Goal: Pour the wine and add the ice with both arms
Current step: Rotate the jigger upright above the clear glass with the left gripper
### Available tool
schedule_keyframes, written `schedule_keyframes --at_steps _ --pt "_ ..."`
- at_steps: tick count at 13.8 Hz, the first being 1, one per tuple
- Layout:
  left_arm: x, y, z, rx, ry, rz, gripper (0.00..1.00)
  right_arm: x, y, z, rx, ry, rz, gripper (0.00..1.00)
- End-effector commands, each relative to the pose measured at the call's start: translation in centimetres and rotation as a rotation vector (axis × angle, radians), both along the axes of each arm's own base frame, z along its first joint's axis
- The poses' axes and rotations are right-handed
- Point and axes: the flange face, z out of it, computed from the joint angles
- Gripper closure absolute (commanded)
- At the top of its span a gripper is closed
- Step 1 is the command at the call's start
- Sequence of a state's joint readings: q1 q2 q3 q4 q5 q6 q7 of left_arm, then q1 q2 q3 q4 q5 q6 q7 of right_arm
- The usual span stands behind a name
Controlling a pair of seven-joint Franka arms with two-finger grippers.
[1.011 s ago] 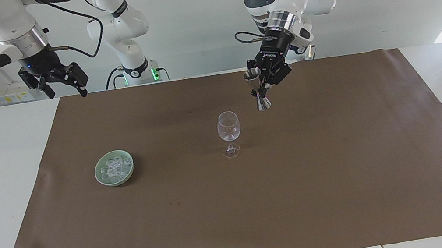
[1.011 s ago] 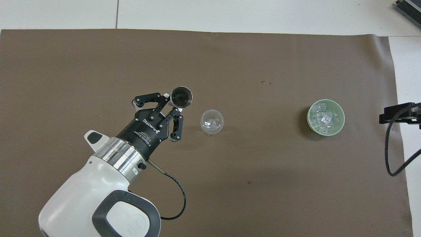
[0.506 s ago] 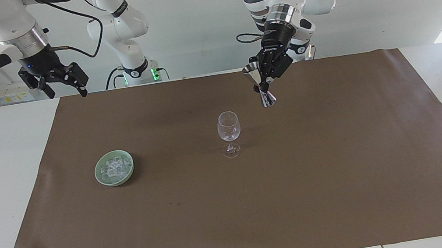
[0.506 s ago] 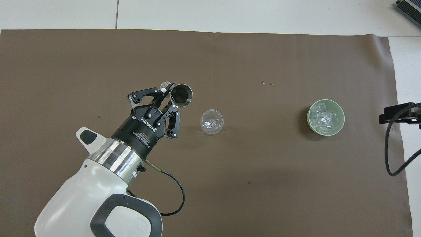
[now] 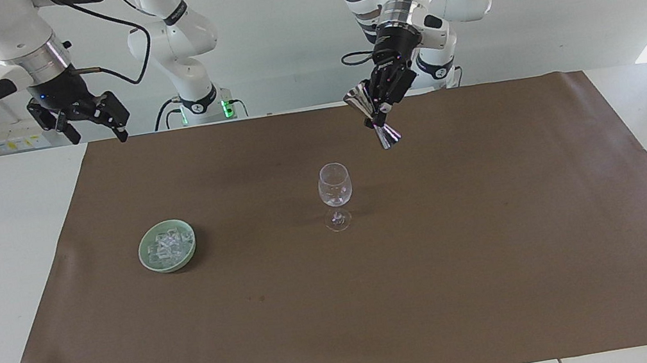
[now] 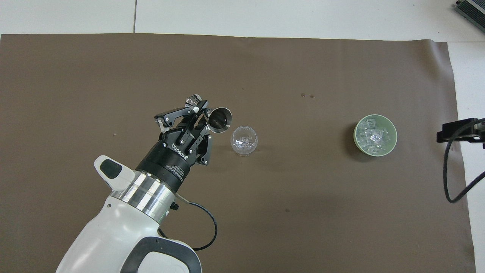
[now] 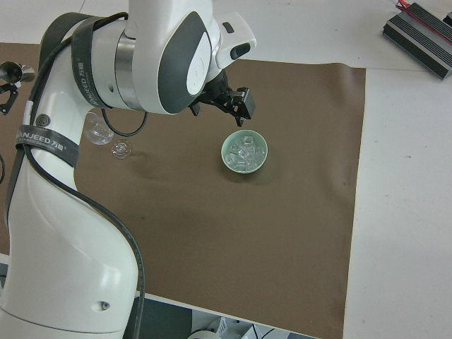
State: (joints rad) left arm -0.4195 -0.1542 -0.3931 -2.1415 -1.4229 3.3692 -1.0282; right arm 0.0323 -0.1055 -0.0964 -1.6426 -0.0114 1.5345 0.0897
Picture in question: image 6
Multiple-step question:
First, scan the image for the clear round glass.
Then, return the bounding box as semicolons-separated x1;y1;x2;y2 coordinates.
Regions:
230;126;259;157

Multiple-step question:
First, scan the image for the black stand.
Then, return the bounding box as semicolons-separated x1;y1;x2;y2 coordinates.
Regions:
436;118;485;144

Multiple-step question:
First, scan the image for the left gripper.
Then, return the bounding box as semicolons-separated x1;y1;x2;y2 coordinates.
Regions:
135;99;213;192

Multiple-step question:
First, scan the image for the grey ribbed metal box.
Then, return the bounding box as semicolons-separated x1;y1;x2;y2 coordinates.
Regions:
454;0;485;22

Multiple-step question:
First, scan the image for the steel double jigger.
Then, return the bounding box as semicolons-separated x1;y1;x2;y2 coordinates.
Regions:
185;94;233;134

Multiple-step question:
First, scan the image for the green bowl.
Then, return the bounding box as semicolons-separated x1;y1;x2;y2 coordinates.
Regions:
353;114;398;156

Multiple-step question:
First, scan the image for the black cable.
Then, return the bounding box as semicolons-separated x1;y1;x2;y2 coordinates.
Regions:
443;118;485;204
157;191;219;251

